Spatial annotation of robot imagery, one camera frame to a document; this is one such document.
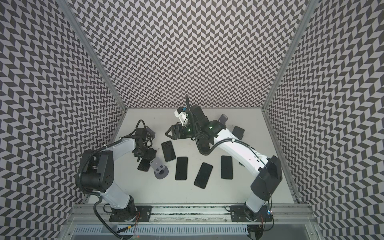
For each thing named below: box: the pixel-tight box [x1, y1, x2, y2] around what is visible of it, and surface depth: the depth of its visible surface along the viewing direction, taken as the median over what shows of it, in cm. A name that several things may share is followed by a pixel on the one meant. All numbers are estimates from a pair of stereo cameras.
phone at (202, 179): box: [193, 162, 213, 190], surface depth 86 cm
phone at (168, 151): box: [161, 140, 176, 162], surface depth 97 cm
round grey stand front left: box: [149, 156, 169, 180], surface depth 84 cm
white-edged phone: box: [175, 156, 188, 181], surface depth 89 cm
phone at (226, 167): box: [221, 155, 233, 180], surface depth 88 cm
